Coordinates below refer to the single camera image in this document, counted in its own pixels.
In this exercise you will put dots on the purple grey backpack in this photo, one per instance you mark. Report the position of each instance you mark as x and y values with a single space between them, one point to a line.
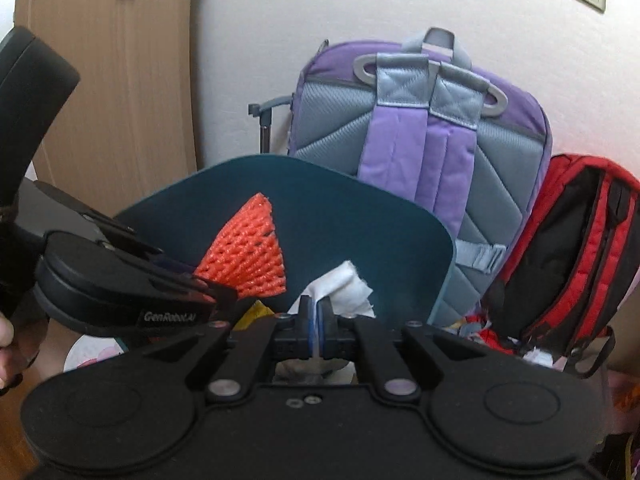
400 160

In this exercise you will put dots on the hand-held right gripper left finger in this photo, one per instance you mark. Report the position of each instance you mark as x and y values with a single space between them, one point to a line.
306 327

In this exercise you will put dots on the red black backpack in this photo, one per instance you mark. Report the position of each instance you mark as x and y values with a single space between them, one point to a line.
550 260

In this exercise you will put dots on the small yellow box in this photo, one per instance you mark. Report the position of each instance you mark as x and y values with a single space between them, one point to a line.
255 312

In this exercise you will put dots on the person's left hand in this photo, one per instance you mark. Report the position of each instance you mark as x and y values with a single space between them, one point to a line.
6 335

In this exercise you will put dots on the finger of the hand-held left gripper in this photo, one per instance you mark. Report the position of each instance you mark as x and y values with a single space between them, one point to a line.
170 263
200 290

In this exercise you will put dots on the pig print round stool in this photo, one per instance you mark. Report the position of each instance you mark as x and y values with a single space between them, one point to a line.
90 352

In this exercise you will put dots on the beige wooden door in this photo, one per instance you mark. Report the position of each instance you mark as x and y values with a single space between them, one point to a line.
125 85

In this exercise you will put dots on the teal plastic bin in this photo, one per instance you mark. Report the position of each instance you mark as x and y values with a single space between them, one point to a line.
350 220

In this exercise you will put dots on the pale tissue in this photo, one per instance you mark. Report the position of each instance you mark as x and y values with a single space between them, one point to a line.
340 285

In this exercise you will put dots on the orange mesh net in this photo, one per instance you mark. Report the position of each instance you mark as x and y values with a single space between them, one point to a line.
245 250

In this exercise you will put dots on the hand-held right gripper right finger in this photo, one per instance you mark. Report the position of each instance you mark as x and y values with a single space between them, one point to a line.
327 327

